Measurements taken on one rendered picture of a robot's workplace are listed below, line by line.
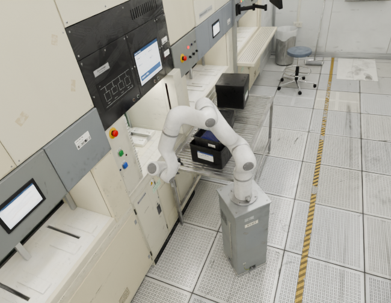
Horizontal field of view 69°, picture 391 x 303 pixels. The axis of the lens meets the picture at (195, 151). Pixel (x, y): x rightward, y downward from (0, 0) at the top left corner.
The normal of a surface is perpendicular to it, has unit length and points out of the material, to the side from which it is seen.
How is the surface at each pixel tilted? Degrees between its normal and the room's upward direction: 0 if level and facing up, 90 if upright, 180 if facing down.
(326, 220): 0
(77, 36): 90
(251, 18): 90
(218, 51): 90
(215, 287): 0
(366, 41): 90
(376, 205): 0
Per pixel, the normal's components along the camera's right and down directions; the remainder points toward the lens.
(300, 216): -0.11, -0.78
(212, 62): -0.39, 0.61
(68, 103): 0.91, 0.16
